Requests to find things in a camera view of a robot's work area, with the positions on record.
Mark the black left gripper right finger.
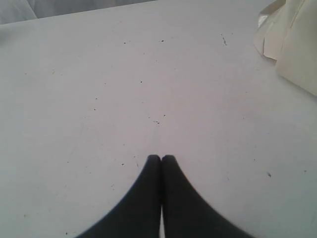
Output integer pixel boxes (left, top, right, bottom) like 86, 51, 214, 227
161, 155, 251, 238

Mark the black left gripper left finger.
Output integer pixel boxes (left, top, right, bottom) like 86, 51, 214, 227
79, 155, 161, 238

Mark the cream duffel bag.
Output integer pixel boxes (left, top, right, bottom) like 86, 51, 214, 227
254, 0, 317, 95

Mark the white backdrop curtain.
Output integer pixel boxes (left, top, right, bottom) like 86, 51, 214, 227
0, 0, 147, 24

